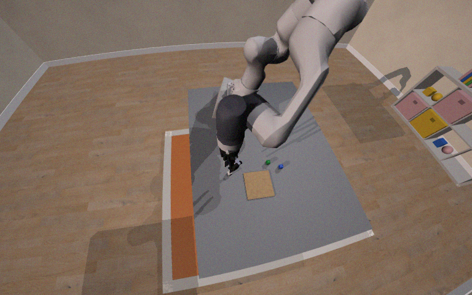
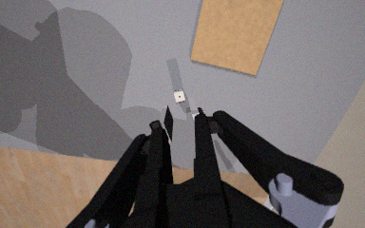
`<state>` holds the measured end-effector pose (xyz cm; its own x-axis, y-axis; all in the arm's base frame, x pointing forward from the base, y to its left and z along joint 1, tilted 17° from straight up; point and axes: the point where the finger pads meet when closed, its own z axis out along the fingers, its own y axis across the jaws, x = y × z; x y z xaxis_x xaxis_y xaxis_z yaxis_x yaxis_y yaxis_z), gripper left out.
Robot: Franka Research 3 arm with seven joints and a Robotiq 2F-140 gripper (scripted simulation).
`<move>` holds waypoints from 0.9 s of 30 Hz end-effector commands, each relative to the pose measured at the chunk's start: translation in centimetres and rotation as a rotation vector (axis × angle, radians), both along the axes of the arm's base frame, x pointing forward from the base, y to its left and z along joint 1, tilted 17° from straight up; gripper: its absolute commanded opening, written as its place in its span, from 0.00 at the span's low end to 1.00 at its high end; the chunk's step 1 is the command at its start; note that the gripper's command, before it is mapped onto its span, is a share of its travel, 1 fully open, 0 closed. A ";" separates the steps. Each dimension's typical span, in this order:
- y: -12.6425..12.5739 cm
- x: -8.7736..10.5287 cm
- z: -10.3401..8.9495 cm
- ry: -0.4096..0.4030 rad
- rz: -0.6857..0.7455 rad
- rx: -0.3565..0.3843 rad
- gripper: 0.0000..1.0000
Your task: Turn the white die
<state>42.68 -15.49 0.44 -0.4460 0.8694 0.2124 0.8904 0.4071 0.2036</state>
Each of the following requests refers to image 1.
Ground tan flat mat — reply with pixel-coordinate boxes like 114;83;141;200
243;170;275;200

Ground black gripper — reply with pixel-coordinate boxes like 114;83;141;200
220;149;242;173

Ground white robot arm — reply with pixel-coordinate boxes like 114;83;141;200
216;0;369;154

